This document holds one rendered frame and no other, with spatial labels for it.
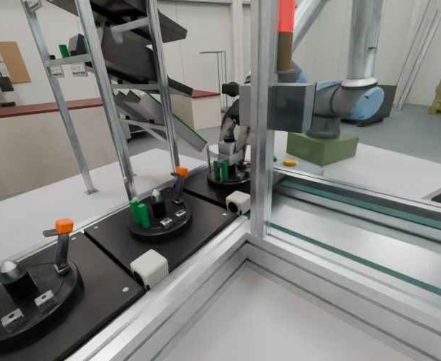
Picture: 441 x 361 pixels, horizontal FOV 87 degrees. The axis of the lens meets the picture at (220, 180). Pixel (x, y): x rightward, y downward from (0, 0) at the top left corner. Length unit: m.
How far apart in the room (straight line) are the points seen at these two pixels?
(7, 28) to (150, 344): 7.13
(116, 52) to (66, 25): 6.51
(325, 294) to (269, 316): 0.11
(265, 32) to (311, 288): 0.43
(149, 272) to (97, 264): 0.12
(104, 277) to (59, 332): 0.09
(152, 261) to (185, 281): 0.06
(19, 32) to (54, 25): 0.70
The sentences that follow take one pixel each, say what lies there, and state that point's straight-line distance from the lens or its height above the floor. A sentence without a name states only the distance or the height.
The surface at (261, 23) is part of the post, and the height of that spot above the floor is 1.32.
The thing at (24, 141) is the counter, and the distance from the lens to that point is 3.58.
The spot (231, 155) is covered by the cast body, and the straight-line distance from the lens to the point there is 0.63.
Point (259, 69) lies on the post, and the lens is 0.38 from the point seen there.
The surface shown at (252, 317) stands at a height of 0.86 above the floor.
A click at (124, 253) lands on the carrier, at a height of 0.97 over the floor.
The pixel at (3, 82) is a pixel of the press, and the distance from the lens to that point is 6.69.
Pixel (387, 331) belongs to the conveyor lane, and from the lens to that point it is 0.51.
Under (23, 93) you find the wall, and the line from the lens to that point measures 7.28.
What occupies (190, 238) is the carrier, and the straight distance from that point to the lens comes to 0.48.
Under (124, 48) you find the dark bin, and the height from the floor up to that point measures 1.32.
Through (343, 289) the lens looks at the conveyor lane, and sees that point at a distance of 0.47.
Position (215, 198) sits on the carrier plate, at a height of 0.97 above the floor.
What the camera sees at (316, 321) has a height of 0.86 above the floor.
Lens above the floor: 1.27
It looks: 26 degrees down
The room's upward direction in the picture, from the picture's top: 4 degrees counter-clockwise
